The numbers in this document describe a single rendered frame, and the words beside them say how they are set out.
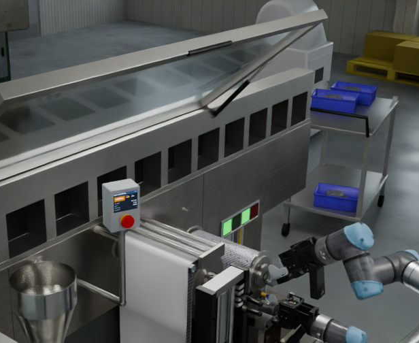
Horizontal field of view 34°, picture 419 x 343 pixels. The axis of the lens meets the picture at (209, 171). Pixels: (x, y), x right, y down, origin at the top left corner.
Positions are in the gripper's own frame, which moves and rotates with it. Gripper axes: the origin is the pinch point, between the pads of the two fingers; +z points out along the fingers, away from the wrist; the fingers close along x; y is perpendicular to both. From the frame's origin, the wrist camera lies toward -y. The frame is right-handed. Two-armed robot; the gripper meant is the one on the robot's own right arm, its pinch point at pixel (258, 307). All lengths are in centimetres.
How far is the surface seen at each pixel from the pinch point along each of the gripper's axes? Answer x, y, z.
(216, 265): 27.4, 28.0, -1.9
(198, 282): 35.6, 26.8, -1.9
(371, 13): -841, -43, 330
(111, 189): 64, 62, 1
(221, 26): -828, -96, 597
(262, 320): 11.5, 4.7, -8.3
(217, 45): 39, 90, -8
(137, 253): 41, 32, 14
